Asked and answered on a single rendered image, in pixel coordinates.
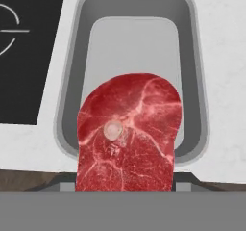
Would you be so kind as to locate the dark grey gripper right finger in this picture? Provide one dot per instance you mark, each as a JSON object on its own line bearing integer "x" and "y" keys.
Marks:
{"x": 184, "y": 183}

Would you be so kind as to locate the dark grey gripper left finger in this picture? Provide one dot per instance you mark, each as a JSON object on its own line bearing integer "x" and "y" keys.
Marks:
{"x": 65, "y": 183}

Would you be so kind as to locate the red raw steak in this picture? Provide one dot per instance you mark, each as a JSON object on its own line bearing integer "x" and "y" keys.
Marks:
{"x": 134, "y": 138}

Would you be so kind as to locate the grey tupperware container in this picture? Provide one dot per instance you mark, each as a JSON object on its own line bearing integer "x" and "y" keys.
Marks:
{"x": 131, "y": 42}

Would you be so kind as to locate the black hob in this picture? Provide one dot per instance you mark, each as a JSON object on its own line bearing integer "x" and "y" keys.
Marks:
{"x": 22, "y": 64}

